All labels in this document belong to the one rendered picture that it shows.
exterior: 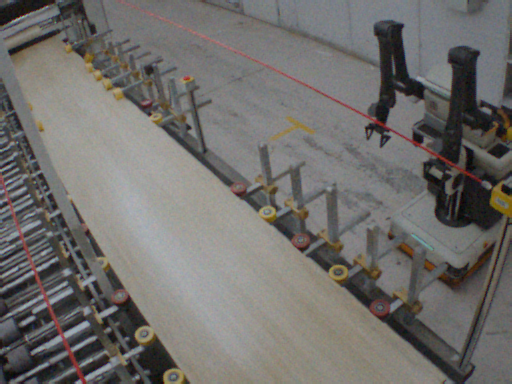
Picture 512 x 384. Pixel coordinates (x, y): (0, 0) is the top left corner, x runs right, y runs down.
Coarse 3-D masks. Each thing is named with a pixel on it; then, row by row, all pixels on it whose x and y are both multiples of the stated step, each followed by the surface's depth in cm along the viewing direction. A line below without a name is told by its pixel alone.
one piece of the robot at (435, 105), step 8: (424, 88) 245; (424, 96) 243; (432, 96) 238; (432, 104) 242; (440, 104) 236; (448, 104) 231; (480, 104) 231; (432, 112) 246; (440, 112) 240; (448, 112) 235; (464, 128) 232; (464, 152) 250; (424, 160) 265; (464, 160) 253; (432, 168) 260; (464, 168) 257; (440, 176) 258; (456, 176) 255; (464, 176) 262; (448, 184) 255; (456, 184) 260; (448, 192) 260
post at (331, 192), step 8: (328, 192) 206; (336, 192) 207; (328, 200) 209; (336, 200) 210; (328, 208) 213; (336, 208) 212; (328, 216) 216; (336, 216) 215; (328, 224) 219; (336, 224) 218; (328, 232) 223; (336, 232) 221; (328, 240) 226; (336, 240) 224; (336, 256) 231
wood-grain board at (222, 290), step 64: (64, 64) 430; (64, 128) 331; (128, 128) 315; (128, 192) 263; (192, 192) 255; (128, 256) 225; (192, 256) 220; (256, 256) 215; (192, 320) 193; (256, 320) 189; (320, 320) 185
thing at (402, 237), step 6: (402, 234) 220; (390, 240) 218; (396, 240) 218; (402, 240) 219; (384, 246) 216; (390, 246) 216; (396, 246) 218; (378, 252) 214; (384, 252) 214; (378, 258) 213; (354, 270) 208; (360, 270) 209; (348, 276) 206; (354, 276) 208; (348, 282) 208
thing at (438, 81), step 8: (432, 64) 230; (440, 64) 227; (432, 72) 229; (440, 72) 226; (448, 72) 223; (424, 80) 231; (432, 80) 228; (440, 80) 225; (448, 80) 222; (432, 88) 228; (440, 88) 224; (448, 88) 221; (440, 96) 233; (448, 96) 222
